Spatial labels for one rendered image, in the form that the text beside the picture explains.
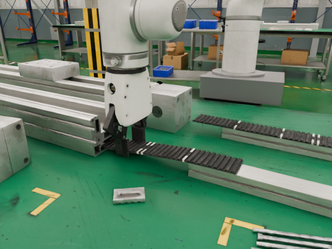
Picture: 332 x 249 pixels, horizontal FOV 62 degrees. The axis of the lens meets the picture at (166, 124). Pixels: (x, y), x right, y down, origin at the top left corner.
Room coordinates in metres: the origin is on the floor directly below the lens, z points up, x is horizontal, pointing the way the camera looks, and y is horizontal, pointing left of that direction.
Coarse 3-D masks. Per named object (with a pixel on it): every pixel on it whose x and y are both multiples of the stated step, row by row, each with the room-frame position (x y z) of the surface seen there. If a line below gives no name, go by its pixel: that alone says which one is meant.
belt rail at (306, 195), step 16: (192, 176) 0.43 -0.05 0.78; (208, 176) 0.41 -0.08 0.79; (224, 176) 0.40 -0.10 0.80; (240, 176) 0.39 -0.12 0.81; (256, 176) 0.39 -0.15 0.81; (272, 176) 0.39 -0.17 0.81; (288, 176) 0.39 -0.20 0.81; (256, 192) 0.37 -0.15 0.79; (272, 192) 0.37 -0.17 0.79; (288, 192) 0.35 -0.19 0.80; (304, 192) 0.34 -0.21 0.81; (320, 192) 0.34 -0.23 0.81; (304, 208) 0.34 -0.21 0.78; (320, 208) 0.33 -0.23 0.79
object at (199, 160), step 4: (204, 152) 0.46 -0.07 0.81; (208, 152) 0.46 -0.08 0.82; (200, 156) 0.45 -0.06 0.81; (204, 156) 0.44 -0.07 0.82; (208, 156) 0.45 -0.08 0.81; (196, 160) 0.43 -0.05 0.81; (200, 160) 0.43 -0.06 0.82; (204, 160) 0.43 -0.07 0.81; (196, 164) 0.42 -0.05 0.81; (200, 164) 0.42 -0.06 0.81
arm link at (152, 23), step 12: (144, 0) 0.46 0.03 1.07; (156, 0) 0.45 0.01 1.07; (168, 0) 0.45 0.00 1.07; (180, 0) 0.46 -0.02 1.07; (144, 12) 0.45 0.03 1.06; (156, 12) 0.44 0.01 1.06; (168, 12) 0.44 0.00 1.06; (180, 12) 0.46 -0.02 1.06; (144, 24) 0.46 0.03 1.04; (156, 24) 0.45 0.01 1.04; (168, 24) 0.44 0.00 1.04; (180, 24) 0.46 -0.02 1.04; (144, 36) 0.47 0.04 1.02; (156, 36) 0.46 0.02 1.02; (168, 36) 0.45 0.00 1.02
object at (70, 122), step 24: (0, 96) 0.66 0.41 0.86; (24, 96) 0.72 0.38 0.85; (48, 96) 0.67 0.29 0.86; (72, 96) 0.66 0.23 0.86; (24, 120) 0.61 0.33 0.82; (48, 120) 0.56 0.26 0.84; (72, 120) 0.53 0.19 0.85; (96, 120) 0.53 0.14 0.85; (72, 144) 0.53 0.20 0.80; (96, 144) 0.51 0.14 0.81
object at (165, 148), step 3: (165, 147) 0.49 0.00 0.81; (168, 147) 0.49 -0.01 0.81; (171, 147) 0.50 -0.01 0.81; (159, 150) 0.48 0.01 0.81; (162, 150) 0.48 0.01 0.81; (165, 150) 0.48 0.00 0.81; (168, 150) 0.48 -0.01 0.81; (156, 153) 0.47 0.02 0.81; (159, 153) 0.47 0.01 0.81; (162, 153) 0.47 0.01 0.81; (165, 153) 0.47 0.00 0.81; (153, 156) 0.47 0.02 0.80; (156, 156) 0.46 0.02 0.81; (159, 156) 0.46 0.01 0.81; (162, 156) 0.46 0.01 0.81
